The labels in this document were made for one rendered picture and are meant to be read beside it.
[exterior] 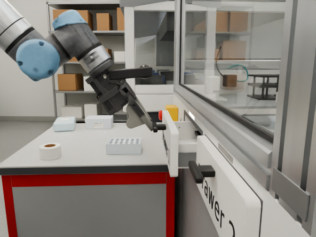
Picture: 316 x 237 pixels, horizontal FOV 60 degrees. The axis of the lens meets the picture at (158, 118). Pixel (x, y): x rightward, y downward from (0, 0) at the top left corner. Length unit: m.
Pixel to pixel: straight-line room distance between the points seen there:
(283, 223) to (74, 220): 0.81
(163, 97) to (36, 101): 4.15
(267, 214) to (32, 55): 0.47
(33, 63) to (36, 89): 4.90
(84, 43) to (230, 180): 0.49
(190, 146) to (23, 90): 5.07
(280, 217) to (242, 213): 0.06
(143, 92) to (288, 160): 1.31
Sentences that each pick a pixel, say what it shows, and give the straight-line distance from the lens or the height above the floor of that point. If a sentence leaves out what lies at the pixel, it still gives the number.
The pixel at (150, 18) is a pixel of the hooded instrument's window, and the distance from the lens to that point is 1.57.
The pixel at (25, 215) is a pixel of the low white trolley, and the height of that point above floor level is 0.58.
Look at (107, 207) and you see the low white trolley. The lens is 0.98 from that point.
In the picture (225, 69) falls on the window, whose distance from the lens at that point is 0.52.
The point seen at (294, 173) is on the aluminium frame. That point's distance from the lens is 0.27.
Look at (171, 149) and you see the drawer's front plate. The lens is 0.62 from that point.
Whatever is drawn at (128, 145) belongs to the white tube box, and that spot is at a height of 0.79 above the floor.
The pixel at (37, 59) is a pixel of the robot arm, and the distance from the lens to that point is 0.57.
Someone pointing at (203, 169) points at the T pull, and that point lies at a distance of 0.46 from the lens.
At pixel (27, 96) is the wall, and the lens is 5.57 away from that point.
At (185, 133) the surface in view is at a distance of 0.89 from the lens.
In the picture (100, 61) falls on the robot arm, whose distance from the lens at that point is 0.71.
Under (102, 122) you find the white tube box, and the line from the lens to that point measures 1.36.
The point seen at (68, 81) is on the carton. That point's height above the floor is 0.78.
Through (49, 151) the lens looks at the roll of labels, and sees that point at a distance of 0.98.
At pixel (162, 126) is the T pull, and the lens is 0.74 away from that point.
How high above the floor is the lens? 1.08
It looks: 12 degrees down
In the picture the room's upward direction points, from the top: straight up
